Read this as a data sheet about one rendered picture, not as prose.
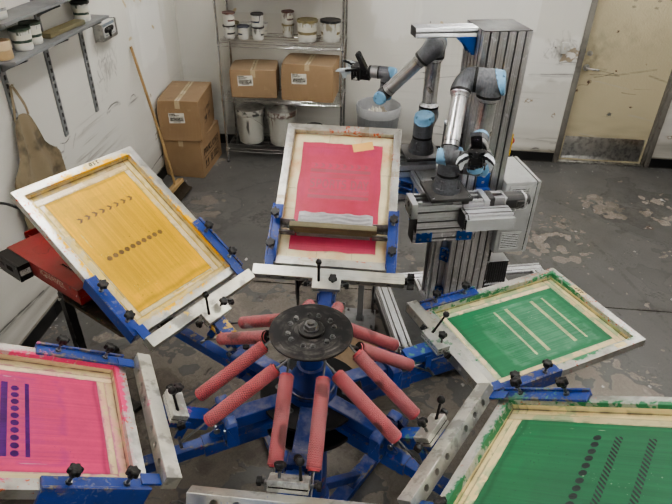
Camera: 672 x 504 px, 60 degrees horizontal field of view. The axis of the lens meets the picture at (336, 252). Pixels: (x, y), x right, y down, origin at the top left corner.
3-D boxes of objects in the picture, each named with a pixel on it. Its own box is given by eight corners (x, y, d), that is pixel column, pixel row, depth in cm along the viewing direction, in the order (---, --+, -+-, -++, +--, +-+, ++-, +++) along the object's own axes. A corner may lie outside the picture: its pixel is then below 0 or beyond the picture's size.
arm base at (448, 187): (455, 181, 314) (457, 165, 308) (464, 195, 301) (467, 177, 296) (428, 183, 312) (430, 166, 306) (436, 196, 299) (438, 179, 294)
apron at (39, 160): (71, 216, 416) (31, 68, 357) (81, 216, 415) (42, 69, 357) (32, 257, 372) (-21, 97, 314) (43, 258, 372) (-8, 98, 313)
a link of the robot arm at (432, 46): (445, 53, 308) (380, 111, 336) (448, 48, 317) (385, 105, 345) (431, 36, 306) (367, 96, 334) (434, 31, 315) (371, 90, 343)
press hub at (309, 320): (279, 495, 295) (266, 283, 220) (356, 503, 292) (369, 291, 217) (264, 573, 263) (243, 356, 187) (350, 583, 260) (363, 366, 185)
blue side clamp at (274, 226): (274, 209, 285) (273, 202, 278) (285, 209, 284) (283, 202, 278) (266, 265, 273) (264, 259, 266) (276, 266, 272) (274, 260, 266)
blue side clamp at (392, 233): (388, 216, 281) (388, 209, 274) (398, 217, 280) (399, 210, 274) (384, 273, 269) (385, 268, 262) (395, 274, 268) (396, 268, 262)
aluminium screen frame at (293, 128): (289, 127, 303) (288, 122, 300) (401, 133, 299) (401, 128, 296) (268, 265, 271) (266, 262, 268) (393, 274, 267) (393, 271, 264)
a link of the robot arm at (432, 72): (414, 129, 348) (423, 35, 317) (418, 120, 359) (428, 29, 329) (434, 132, 345) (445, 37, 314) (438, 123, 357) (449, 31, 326)
